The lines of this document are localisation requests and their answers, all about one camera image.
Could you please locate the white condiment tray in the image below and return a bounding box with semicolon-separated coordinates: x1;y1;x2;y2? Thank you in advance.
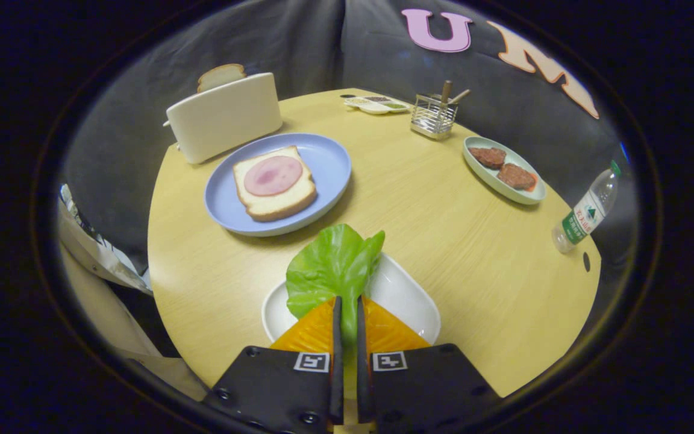
341;93;413;115

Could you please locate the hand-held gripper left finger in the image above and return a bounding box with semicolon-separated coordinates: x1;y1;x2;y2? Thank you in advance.
201;295;345;434

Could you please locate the pink ham slice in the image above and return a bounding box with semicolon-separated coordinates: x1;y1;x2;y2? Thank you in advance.
243;156;304;197

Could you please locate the pale green oval plate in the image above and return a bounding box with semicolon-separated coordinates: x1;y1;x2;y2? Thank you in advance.
463;136;547;206

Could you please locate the brown meat patty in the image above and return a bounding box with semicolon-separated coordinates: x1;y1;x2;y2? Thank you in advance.
469;146;507;169
497;163;538;191

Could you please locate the white square plate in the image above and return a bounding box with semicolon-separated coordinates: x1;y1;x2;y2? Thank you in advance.
261;253;442;345

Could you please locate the metal wire utensil holder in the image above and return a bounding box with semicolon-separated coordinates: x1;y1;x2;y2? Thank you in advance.
410;92;460;141

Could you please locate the blue round plate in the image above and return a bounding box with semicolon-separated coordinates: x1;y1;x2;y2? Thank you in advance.
204;133;352;237

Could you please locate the white bread slice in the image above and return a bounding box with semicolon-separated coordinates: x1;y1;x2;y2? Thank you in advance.
233;145;317;222

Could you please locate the clear plastic water bottle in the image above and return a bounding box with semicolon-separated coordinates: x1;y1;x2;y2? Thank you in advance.
552;160;622;254

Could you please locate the white toaster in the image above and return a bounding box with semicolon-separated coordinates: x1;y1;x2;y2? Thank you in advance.
163;72;283;165

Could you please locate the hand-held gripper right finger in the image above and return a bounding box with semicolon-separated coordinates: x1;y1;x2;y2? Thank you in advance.
356;294;501;434

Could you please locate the green lettuce leaf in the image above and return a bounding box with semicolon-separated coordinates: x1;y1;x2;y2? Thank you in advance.
286;224;386;347

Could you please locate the person's beige clothing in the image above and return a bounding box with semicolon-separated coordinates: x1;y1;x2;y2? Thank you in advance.
57;184;209;401

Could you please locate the browned toast slice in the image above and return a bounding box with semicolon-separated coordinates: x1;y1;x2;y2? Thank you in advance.
197;63;247;93

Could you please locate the black backdrop cloth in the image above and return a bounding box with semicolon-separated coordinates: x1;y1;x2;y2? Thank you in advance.
61;0;640;290

